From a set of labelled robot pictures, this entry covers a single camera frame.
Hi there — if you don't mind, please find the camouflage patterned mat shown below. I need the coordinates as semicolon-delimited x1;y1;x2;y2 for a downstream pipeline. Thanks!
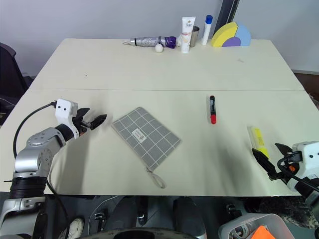
245;196;319;230

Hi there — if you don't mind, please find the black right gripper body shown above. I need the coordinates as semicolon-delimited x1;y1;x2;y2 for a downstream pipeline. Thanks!
276;151;303;180

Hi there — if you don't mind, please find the grey checked zip pouch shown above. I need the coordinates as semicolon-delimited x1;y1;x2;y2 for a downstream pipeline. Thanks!
111;107;182;189

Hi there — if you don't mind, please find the black marker with red cap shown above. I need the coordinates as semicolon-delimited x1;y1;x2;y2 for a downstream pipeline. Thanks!
208;95;217;125

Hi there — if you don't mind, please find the white bottle with blue cap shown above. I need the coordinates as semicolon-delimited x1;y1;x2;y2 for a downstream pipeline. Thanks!
200;14;213;46

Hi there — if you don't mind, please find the white shoe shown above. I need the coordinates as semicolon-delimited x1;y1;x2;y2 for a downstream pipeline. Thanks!
59;217;86;239

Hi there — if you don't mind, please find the yellow foam arch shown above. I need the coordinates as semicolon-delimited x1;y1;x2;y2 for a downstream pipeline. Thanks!
211;21;241;48

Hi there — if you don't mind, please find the folded silver purple umbrella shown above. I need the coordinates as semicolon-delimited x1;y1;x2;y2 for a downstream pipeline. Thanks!
123;35;184;49

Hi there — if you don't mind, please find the light blue foam arch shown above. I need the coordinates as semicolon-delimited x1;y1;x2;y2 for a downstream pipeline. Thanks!
234;21;253;47

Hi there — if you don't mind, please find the white Dove cream tube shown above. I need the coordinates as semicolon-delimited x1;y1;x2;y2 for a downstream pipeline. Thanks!
180;16;197;54

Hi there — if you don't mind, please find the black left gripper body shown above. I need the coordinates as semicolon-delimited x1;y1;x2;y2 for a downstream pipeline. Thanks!
73;116;92;136

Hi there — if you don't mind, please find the white plastic bin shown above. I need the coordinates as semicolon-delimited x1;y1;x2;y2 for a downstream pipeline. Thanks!
218;213;293;239

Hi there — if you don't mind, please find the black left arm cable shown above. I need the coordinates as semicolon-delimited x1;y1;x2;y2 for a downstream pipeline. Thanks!
12;101;57;162

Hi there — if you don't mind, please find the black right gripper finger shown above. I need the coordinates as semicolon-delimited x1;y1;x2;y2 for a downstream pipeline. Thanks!
275;142;293;155
251;147;280;181

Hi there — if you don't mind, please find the yellow highlighter pen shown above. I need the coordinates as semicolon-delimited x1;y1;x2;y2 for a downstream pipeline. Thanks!
247;125;271;160

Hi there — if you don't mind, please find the metal cup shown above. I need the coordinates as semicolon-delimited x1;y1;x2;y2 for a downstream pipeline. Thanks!
190;25;200;47

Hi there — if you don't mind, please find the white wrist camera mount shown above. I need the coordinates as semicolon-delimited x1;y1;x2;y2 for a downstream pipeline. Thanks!
286;141;319;192
54;98;81;139

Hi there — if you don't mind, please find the black chair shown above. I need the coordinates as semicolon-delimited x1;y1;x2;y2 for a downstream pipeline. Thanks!
0;42;34;126

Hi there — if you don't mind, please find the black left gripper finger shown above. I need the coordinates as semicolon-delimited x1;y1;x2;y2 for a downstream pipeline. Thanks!
87;114;108;130
76;107;91;118

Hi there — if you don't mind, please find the orange plastic triangular piece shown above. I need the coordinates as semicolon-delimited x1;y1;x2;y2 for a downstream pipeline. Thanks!
251;225;275;239

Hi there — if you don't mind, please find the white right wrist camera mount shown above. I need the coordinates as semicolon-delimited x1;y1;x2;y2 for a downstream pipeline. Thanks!
286;141;319;192

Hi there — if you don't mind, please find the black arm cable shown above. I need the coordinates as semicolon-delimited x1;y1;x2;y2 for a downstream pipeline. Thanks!
277;151;319;193
12;101;57;162

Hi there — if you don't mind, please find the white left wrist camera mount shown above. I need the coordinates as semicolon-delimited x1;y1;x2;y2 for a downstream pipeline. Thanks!
54;98;81;139

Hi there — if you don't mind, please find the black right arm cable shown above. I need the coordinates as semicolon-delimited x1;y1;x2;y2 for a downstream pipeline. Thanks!
277;151;319;193

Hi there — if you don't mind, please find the dark upright pole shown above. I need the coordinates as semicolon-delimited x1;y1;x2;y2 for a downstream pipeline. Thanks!
216;0;240;35

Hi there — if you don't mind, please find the purple foam half disc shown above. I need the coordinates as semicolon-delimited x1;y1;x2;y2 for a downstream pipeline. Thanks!
225;36;242;48

